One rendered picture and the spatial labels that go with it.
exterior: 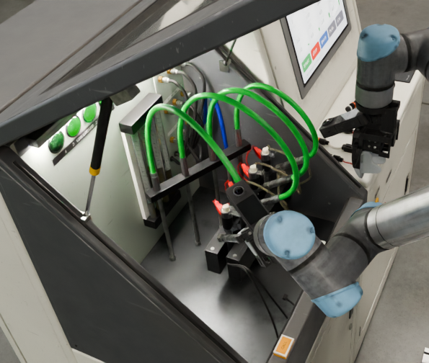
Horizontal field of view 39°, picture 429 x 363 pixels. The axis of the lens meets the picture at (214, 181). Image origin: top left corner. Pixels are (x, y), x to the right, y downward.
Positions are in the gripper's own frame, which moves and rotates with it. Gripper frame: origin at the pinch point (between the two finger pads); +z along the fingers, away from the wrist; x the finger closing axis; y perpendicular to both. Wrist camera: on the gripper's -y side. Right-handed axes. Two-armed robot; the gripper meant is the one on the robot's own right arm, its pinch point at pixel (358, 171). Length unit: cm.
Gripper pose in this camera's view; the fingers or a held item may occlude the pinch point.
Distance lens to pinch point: 141.2
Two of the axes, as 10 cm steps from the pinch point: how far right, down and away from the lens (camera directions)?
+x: 4.6, -6.2, 6.4
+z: 1.0, 7.5, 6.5
